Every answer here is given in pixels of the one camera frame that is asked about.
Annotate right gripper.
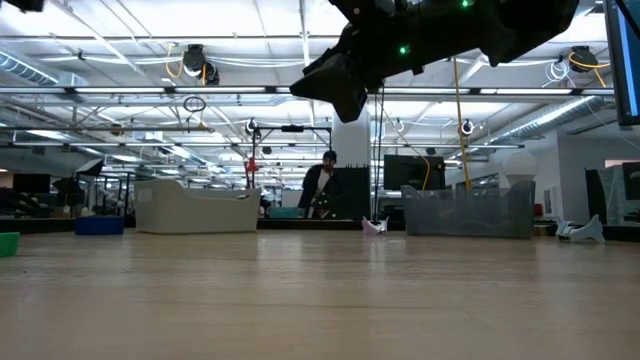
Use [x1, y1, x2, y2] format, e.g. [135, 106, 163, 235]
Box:
[289, 0, 501, 124]

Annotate dark blue tape roll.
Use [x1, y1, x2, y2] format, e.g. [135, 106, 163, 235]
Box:
[74, 215, 125, 237]

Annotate white staple remover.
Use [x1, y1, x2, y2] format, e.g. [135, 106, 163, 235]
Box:
[555, 213, 607, 245]

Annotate green staple remover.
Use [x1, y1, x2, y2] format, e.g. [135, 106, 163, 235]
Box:
[0, 231, 22, 259]

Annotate black background gantry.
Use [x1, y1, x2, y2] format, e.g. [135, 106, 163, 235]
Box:
[251, 123, 334, 221]

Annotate white column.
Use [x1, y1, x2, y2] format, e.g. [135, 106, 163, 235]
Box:
[332, 107, 372, 169]

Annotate person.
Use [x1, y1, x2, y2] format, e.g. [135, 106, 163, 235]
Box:
[297, 149, 346, 220]

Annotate black panel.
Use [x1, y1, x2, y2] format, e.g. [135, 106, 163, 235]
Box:
[343, 167, 372, 221]

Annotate black background monitor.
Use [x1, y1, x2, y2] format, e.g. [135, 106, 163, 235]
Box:
[382, 154, 447, 192]

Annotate teal box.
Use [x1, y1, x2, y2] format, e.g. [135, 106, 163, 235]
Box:
[268, 206, 305, 220]

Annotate white tall bin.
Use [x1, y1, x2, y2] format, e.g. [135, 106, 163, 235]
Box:
[133, 178, 263, 235]

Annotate grey translucent bin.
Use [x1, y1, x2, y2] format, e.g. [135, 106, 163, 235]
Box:
[400, 180, 537, 240]

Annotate white bulb lamp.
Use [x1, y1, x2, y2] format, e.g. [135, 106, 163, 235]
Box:
[501, 149, 540, 189]

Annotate computer monitor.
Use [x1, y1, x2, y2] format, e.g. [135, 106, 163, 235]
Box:
[602, 0, 640, 127]

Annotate ceiling cable reel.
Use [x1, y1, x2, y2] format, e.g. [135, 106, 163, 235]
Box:
[568, 44, 612, 75]
[181, 43, 222, 87]

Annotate yellow extension cable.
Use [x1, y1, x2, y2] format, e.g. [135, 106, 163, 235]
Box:
[451, 57, 474, 192]

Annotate black table frame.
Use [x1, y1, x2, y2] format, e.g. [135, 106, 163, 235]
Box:
[0, 215, 640, 244]

